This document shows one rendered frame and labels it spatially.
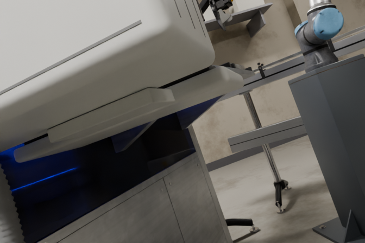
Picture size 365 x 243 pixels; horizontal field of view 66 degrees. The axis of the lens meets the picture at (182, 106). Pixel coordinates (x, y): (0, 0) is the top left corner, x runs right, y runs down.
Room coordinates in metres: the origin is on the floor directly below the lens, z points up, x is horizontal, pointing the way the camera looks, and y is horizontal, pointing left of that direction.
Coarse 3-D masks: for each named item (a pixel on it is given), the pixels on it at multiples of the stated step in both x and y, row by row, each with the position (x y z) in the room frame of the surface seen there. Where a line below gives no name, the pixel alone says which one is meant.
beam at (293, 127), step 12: (288, 120) 1.98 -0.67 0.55; (300, 120) 1.94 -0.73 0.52; (252, 132) 2.10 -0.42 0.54; (264, 132) 2.06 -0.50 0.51; (276, 132) 2.02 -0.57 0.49; (288, 132) 1.99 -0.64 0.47; (300, 132) 1.96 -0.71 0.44; (240, 144) 2.15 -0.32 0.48; (252, 144) 2.11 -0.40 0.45; (264, 144) 2.08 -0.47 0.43
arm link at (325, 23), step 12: (312, 0) 1.19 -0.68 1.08; (324, 0) 1.17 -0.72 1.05; (312, 12) 1.18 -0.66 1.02; (324, 12) 1.14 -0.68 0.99; (336, 12) 1.14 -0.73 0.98; (312, 24) 1.18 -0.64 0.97; (324, 24) 1.14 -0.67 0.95; (336, 24) 1.15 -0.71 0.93; (312, 36) 1.22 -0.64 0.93; (324, 36) 1.17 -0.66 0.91
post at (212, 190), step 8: (192, 128) 1.48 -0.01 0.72; (192, 136) 1.45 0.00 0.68; (200, 152) 1.48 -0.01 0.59; (200, 160) 1.45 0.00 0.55; (208, 176) 1.47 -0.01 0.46; (208, 184) 1.44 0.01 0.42; (216, 200) 1.47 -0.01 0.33; (216, 208) 1.44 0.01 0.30; (224, 224) 1.47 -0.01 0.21; (224, 232) 1.44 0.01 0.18
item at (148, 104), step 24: (216, 72) 0.41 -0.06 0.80; (144, 96) 0.36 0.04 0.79; (168, 96) 0.41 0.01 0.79; (192, 96) 0.43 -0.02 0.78; (216, 96) 0.58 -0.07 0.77; (72, 120) 0.40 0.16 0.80; (96, 120) 0.38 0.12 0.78; (120, 120) 0.43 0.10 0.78; (144, 120) 0.57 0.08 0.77; (48, 144) 0.52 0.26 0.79; (72, 144) 0.54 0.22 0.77
